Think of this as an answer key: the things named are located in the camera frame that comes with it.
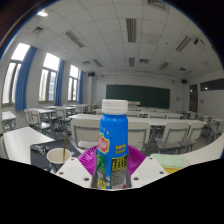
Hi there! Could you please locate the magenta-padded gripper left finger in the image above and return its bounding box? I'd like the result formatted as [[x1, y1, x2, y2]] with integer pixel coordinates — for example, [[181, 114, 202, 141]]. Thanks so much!
[[54, 145, 100, 189]]

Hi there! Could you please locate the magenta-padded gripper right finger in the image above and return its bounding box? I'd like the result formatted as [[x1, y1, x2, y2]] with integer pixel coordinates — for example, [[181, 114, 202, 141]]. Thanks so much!
[[127, 145, 168, 189]]

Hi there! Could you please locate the blue drink bottle white cap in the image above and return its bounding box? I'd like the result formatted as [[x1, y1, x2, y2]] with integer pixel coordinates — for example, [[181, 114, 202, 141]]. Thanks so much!
[[91, 98, 132, 190]]

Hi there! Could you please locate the dark mug with tan base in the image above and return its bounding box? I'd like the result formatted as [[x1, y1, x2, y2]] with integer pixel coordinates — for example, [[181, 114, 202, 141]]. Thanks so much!
[[45, 147, 73, 174]]

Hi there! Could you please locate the green and yellow sponge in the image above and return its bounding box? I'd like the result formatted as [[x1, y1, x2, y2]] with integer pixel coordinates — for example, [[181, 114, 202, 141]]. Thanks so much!
[[150, 153, 190, 174]]

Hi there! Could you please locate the thin stick in mug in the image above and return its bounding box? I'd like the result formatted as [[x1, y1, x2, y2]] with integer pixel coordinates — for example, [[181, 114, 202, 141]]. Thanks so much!
[[62, 138, 68, 162]]

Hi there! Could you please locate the black notebook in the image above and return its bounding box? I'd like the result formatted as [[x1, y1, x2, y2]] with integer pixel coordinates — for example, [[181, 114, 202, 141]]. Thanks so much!
[[29, 138, 82, 170]]

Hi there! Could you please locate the bunch of keys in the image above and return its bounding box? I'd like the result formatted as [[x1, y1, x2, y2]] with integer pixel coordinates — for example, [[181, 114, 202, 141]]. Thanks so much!
[[36, 144, 48, 156]]

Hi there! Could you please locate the group of white chairs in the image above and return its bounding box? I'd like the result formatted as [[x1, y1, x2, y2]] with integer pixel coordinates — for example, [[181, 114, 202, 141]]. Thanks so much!
[[23, 103, 224, 154]]

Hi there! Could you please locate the white lectern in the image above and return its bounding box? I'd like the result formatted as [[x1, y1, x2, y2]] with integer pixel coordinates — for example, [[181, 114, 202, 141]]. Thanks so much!
[[127, 100, 141, 108]]

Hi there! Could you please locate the green chalkboard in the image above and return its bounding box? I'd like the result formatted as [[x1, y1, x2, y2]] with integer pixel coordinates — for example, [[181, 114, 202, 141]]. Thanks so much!
[[105, 84, 171, 109]]

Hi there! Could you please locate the blue curtain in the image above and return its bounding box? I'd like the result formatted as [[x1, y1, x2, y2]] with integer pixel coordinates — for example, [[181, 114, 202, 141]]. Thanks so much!
[[77, 69, 84, 104], [14, 45, 38, 112], [54, 59, 66, 107]]

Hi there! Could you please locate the dark classroom door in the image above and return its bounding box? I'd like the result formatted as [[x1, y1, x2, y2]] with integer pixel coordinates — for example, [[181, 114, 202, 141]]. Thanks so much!
[[189, 83, 199, 113]]

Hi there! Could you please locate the tall classroom window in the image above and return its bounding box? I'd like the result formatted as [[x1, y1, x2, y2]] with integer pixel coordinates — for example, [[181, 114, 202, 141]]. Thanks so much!
[[67, 64, 80, 102], [38, 52, 61, 103], [1, 42, 31, 106]]

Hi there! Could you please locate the group of ceiling lights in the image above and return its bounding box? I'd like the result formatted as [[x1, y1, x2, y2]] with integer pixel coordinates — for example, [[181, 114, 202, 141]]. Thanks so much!
[[31, 0, 214, 73]]

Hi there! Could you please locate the dark interior wall window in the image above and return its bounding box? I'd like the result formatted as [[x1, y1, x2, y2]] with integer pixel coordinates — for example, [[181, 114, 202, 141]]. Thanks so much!
[[199, 78, 224, 92]]

